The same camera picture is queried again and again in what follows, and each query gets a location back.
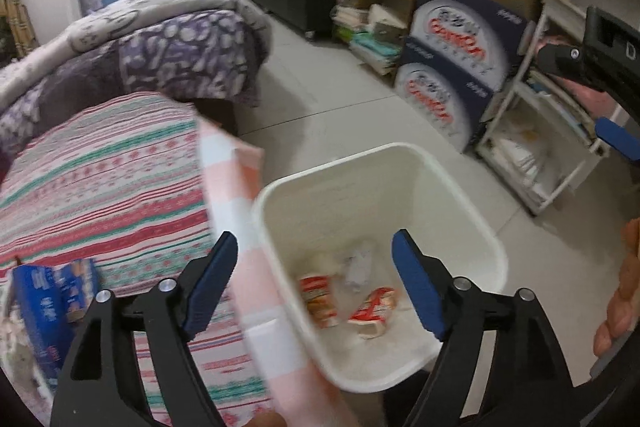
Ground stack of flat books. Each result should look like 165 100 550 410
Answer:
332 0 408 75

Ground purple patterned quilt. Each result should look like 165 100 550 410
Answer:
0 9 268 158

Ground blue tissue packet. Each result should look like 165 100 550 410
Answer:
11 259 103 388

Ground dark blue printed box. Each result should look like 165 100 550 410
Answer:
407 0 528 92
392 38 501 152

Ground white shelf rack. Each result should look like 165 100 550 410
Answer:
475 0 640 215

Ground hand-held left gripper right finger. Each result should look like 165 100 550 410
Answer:
391 229 583 427

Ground pile of white papers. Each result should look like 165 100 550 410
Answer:
492 117 561 202

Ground red white snack wrapper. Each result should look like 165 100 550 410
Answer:
299 274 340 329
348 287 398 340

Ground striped patterned blanket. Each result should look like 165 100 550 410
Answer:
0 92 281 427

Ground books in white rack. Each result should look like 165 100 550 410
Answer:
525 69 596 140

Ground person's right hand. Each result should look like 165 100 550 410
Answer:
592 217 640 360

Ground white plastic bin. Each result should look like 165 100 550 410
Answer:
250 143 507 394

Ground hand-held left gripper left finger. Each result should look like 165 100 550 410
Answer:
50 231 239 427

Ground grey white blanket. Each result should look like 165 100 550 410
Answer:
0 0 273 108

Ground crumpled grey tissue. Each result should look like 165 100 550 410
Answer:
342 242 376 290

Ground yellow patterned cloth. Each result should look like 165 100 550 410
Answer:
0 0 41 58

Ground pink checked sheet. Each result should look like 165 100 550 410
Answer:
197 117 361 427

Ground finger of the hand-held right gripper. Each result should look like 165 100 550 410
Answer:
595 117 640 162
536 44 601 85

